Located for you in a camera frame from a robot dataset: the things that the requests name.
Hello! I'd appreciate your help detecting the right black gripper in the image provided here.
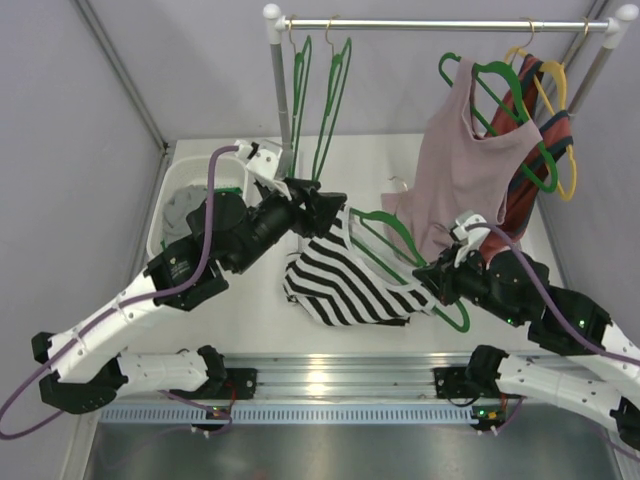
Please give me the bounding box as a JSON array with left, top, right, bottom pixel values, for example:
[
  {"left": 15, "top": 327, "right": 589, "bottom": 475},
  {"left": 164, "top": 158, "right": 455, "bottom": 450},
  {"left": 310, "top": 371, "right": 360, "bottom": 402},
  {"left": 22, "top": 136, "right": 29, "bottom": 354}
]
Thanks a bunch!
[{"left": 412, "top": 239, "right": 523, "bottom": 326}]

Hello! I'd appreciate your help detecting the black white striped tank top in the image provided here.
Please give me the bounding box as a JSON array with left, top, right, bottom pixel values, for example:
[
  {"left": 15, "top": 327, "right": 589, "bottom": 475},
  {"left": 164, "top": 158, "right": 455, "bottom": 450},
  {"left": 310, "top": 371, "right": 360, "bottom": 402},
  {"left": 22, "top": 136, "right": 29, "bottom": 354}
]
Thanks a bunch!
[{"left": 283, "top": 206, "right": 436, "bottom": 327}]

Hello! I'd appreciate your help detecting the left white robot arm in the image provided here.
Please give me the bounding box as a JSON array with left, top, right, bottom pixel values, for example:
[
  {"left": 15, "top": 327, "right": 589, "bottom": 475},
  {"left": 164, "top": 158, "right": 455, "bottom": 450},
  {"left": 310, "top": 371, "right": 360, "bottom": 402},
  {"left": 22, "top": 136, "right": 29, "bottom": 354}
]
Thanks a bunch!
[{"left": 32, "top": 179, "right": 347, "bottom": 414}]

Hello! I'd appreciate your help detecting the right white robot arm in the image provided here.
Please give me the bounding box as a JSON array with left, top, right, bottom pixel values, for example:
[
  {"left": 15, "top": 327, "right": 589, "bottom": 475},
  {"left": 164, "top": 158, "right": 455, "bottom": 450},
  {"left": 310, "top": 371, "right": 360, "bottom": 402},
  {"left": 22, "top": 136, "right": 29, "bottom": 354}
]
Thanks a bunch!
[{"left": 413, "top": 249, "right": 639, "bottom": 449}]

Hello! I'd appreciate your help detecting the pink tank top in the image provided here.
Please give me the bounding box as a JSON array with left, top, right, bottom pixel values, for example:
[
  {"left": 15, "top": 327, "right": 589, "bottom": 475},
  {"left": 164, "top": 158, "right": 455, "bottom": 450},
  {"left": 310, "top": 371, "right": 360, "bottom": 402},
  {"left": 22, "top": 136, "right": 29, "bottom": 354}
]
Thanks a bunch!
[{"left": 381, "top": 58, "right": 542, "bottom": 263}]

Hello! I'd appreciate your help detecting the rust red tank top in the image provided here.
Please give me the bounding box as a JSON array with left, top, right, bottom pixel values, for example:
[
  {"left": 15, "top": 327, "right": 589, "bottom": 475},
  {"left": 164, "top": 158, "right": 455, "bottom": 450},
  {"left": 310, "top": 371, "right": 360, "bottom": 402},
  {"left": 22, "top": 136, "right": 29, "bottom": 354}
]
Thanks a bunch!
[{"left": 480, "top": 54, "right": 573, "bottom": 262}]

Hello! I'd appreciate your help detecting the green hanger holding pink top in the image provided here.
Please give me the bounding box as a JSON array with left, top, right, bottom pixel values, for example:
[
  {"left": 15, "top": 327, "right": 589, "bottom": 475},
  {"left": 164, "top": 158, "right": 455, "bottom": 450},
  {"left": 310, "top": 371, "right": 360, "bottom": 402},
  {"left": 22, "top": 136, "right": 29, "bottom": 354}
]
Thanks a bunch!
[{"left": 438, "top": 51, "right": 559, "bottom": 195}]

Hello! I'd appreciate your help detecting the yellow hanger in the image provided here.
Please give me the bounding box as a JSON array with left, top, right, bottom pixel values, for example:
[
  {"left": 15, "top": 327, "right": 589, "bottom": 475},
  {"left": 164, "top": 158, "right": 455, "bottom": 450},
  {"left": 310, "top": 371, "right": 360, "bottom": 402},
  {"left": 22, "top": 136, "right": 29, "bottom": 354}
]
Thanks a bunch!
[{"left": 504, "top": 18, "right": 578, "bottom": 202}]

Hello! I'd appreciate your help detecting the green cloth in basket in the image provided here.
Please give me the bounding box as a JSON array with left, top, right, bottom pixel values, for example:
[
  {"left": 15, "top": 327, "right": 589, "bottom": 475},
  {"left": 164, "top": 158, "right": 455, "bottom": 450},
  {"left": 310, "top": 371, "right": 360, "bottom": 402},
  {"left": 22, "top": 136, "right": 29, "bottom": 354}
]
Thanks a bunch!
[{"left": 160, "top": 188, "right": 248, "bottom": 251}]

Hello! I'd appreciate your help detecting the white plastic laundry basket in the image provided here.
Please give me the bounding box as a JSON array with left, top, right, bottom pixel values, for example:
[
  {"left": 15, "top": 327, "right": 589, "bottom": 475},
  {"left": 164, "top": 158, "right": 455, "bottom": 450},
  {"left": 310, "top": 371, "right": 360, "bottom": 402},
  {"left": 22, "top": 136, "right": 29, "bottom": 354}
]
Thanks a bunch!
[{"left": 146, "top": 154, "right": 249, "bottom": 258}]

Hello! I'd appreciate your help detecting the grey cloth in basket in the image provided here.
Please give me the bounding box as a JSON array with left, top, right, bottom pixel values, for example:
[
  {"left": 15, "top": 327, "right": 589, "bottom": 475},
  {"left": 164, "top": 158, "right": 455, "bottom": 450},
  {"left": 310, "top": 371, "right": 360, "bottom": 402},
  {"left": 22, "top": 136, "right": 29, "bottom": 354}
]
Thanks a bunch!
[{"left": 162, "top": 185, "right": 207, "bottom": 245}]

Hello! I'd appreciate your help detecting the metal clothes rack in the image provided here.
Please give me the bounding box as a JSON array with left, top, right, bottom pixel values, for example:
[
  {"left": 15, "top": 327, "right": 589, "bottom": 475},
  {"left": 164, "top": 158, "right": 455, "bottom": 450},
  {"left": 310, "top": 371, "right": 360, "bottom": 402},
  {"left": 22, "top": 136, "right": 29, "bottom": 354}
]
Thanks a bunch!
[{"left": 262, "top": 3, "right": 639, "bottom": 274}]

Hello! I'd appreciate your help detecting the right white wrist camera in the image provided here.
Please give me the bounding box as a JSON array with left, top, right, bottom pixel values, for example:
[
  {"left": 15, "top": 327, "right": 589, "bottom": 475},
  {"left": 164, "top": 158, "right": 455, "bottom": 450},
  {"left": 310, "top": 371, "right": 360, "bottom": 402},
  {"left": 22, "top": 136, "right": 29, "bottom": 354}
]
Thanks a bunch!
[{"left": 449, "top": 211, "right": 490, "bottom": 268}]

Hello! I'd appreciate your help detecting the aluminium mounting rail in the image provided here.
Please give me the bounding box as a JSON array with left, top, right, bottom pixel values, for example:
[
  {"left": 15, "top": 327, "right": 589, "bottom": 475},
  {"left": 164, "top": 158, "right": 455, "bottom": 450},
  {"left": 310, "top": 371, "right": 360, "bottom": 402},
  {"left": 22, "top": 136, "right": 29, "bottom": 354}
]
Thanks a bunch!
[{"left": 224, "top": 353, "right": 470, "bottom": 402}]

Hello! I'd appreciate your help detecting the slotted grey cable duct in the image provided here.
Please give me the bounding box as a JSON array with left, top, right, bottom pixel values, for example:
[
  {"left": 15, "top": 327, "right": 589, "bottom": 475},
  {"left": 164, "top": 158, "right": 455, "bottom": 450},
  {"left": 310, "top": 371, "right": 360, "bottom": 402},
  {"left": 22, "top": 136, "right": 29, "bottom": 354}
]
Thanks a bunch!
[{"left": 100, "top": 404, "right": 504, "bottom": 425}]

